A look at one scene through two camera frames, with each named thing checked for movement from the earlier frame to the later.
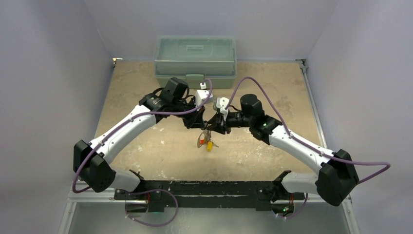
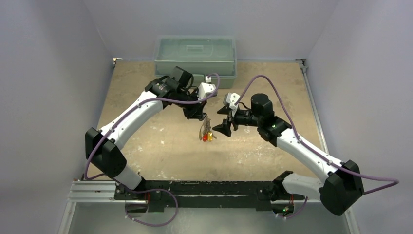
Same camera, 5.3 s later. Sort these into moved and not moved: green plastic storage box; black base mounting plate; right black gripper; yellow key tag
Moved: right black gripper; yellow key tag
Not moved: black base mounting plate; green plastic storage box
